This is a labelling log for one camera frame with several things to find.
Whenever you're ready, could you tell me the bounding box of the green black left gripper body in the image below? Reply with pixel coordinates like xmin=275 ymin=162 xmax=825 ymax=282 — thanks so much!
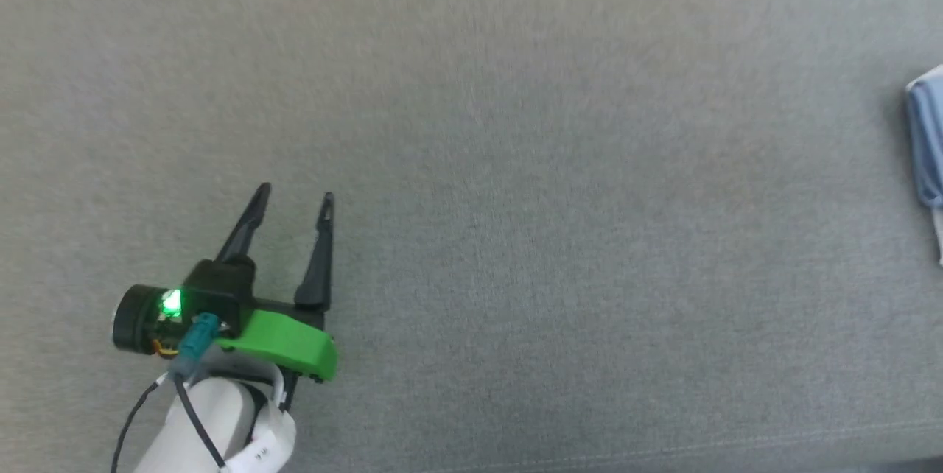
xmin=214 ymin=300 xmax=340 ymax=384

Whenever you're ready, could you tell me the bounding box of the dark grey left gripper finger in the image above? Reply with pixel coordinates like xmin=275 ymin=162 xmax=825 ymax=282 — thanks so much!
xmin=214 ymin=182 xmax=272 ymax=267
xmin=293 ymin=192 xmax=336 ymax=312

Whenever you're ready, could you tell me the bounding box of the light blue shirt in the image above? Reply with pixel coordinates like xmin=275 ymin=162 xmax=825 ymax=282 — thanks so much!
xmin=905 ymin=64 xmax=943 ymax=267

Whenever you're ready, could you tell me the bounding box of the grey fabric sofa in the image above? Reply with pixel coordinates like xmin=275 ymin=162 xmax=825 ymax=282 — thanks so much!
xmin=0 ymin=0 xmax=943 ymax=473

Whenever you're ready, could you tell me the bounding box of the black cable teal connector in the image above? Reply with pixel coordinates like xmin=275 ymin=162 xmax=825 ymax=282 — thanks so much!
xmin=168 ymin=313 xmax=229 ymax=473

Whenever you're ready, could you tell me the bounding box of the white cable tag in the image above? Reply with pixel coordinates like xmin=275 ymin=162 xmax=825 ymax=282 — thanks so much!
xmin=221 ymin=403 xmax=297 ymax=473

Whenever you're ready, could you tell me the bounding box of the thin black cable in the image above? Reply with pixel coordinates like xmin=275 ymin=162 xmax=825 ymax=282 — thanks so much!
xmin=111 ymin=377 xmax=174 ymax=473

